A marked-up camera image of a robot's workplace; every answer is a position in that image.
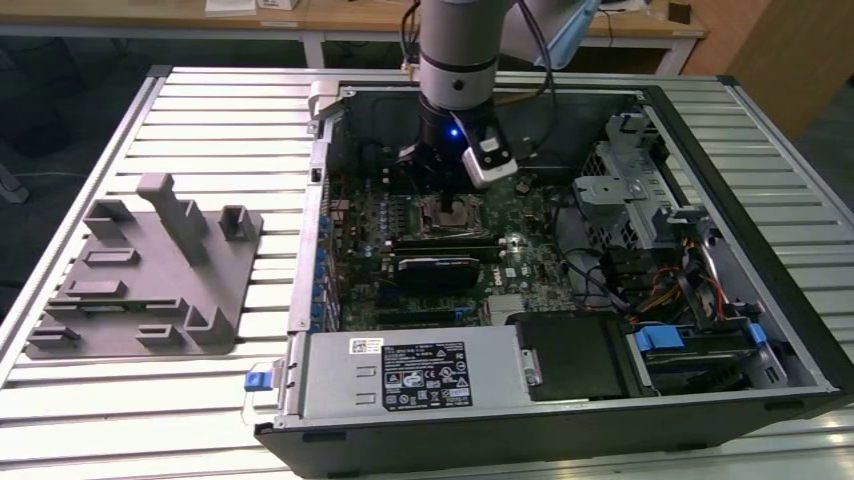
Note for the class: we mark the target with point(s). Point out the grey parts rack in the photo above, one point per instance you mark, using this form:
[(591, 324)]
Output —
[(214, 295)]

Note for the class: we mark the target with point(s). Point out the white paper box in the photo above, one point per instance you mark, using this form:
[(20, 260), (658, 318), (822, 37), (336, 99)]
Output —
[(230, 5), (276, 4)]

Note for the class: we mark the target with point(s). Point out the small black box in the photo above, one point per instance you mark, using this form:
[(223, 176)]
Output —
[(679, 12)]

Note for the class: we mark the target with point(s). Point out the wooden desk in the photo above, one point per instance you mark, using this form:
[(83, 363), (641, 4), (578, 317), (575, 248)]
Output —
[(641, 27)]

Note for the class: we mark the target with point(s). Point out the black PC case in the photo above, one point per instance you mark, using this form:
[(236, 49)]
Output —
[(467, 450)]

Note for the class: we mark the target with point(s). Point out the hard disk in blue carrier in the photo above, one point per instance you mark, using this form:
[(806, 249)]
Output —
[(657, 340)]

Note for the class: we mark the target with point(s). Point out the black RAM slot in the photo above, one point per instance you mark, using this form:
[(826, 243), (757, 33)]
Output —
[(492, 257), (447, 240), (447, 246), (430, 184), (430, 173), (430, 178), (447, 251)]

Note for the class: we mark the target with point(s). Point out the black graphics card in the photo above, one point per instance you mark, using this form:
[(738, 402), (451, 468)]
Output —
[(436, 275)]

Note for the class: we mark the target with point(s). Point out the CPU socket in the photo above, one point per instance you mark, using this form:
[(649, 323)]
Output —
[(454, 234)]

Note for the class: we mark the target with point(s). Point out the perforated metal drive cage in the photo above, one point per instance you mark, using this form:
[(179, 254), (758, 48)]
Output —
[(614, 200)]

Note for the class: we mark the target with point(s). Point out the wooden cabinet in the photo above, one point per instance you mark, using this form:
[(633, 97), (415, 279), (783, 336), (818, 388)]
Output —
[(787, 50)]

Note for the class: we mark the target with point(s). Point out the small blue plastic latch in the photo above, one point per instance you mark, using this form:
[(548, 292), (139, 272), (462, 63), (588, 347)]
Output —
[(755, 335)]

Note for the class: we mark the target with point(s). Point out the round coin battery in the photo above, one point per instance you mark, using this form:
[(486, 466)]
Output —
[(520, 186)]

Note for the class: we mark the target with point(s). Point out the blue case latch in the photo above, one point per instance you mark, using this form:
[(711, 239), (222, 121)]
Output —
[(259, 382)]

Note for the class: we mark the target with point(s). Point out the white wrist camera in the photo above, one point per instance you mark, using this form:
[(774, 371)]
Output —
[(490, 172)]

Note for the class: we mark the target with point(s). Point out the silver chipset heat sink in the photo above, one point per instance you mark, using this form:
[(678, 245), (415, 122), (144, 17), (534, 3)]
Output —
[(507, 306)]

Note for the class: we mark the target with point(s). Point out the green motherboard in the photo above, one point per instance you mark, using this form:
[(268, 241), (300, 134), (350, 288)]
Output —
[(363, 300)]

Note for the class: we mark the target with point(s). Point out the silver power supply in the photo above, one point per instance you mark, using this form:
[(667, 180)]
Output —
[(334, 380)]

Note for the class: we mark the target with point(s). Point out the silver CPU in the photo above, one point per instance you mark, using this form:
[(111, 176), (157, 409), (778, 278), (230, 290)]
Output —
[(467, 215)]

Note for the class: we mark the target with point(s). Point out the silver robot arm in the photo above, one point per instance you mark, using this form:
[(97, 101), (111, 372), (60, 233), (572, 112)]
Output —
[(456, 50)]

